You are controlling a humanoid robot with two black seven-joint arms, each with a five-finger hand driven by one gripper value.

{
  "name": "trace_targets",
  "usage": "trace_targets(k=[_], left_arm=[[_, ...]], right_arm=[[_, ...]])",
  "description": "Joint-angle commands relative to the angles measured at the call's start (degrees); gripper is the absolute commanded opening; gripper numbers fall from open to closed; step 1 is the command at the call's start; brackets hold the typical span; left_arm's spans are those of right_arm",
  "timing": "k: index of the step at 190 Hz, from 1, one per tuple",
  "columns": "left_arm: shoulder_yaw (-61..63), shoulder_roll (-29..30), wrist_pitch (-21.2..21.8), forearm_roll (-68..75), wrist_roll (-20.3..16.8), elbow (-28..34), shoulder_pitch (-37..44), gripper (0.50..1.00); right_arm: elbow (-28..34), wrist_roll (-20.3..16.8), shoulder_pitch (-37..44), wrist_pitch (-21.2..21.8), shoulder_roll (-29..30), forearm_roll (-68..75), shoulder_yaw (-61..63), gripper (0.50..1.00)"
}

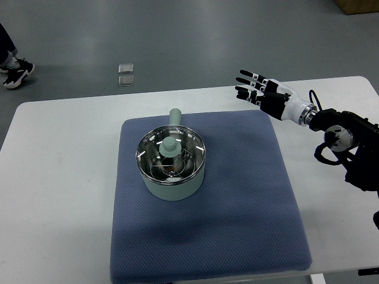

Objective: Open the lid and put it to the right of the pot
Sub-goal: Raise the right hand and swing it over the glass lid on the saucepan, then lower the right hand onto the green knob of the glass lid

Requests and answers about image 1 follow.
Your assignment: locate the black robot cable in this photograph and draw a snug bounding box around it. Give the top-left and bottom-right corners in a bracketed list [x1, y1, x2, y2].
[309, 89, 323, 112]

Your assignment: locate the glass lid with green knob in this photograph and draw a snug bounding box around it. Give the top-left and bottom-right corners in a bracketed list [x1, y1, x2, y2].
[136, 125, 205, 185]

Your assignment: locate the upper metal floor plate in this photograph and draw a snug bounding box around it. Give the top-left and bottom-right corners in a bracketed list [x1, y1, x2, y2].
[118, 63, 134, 74]

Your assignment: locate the blue quilted mat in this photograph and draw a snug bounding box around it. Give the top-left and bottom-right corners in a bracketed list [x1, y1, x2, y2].
[110, 110, 312, 283]

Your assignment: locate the dark trouser leg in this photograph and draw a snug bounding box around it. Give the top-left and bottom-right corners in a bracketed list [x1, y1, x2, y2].
[0, 24, 18, 64]

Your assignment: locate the brown cardboard box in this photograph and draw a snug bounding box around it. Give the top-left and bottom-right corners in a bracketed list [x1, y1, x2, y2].
[335, 0, 379, 15]

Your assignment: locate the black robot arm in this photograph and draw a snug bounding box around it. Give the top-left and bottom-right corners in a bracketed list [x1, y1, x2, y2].
[304, 109, 378, 192]

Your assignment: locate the black and white sneaker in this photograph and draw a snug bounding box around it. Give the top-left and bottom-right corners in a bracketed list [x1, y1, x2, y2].
[1, 57, 35, 89]

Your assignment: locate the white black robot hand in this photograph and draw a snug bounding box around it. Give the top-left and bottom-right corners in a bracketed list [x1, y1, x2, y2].
[235, 70, 317, 126]

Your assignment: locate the green pot with steel interior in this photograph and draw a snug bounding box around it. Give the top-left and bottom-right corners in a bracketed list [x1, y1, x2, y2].
[140, 108, 205, 201]

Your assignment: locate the black table control box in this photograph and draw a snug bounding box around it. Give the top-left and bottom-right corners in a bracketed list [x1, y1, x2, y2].
[358, 267, 379, 276]

